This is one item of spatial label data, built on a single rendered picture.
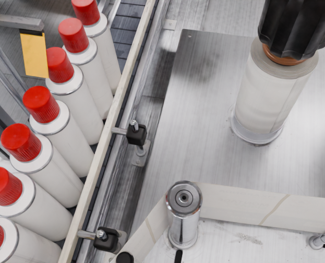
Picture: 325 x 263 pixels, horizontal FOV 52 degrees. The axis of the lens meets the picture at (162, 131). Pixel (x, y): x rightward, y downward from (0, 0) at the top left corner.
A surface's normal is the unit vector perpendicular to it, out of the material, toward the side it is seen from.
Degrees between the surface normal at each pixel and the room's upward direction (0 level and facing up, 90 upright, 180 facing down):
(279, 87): 91
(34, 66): 58
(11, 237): 42
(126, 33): 0
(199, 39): 0
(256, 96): 92
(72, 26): 3
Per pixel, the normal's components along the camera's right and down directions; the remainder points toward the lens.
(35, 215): 0.69, 0.62
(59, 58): -0.08, -0.48
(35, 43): -0.21, 0.48
